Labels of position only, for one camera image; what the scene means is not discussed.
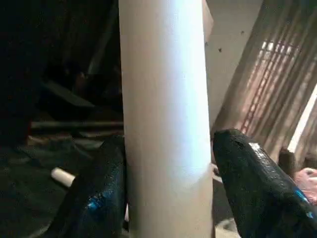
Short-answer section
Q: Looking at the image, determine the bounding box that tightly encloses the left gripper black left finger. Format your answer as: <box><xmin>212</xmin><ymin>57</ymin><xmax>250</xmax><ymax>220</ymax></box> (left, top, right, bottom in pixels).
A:
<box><xmin>45</xmin><ymin>135</ymin><xmax>129</xmax><ymax>238</ymax></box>

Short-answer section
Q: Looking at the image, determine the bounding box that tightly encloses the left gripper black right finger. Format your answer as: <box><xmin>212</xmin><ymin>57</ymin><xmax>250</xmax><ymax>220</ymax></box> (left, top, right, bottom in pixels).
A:
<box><xmin>212</xmin><ymin>128</ymin><xmax>317</xmax><ymax>238</ymax></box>

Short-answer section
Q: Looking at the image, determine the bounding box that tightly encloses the pink cloth bundle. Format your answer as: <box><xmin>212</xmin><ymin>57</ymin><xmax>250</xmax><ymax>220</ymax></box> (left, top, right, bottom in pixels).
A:
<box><xmin>294</xmin><ymin>168</ymin><xmax>317</xmax><ymax>204</ymax></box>

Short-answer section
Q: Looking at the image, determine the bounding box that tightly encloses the black work mat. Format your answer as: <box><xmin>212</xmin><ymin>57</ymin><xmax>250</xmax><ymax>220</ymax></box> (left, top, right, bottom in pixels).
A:
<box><xmin>0</xmin><ymin>136</ymin><xmax>107</xmax><ymax>238</ymax></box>

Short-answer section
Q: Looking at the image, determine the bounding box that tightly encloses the beige striped curtain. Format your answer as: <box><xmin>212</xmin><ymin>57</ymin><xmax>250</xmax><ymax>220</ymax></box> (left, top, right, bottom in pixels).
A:
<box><xmin>213</xmin><ymin>0</ymin><xmax>317</xmax><ymax>164</ymax></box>

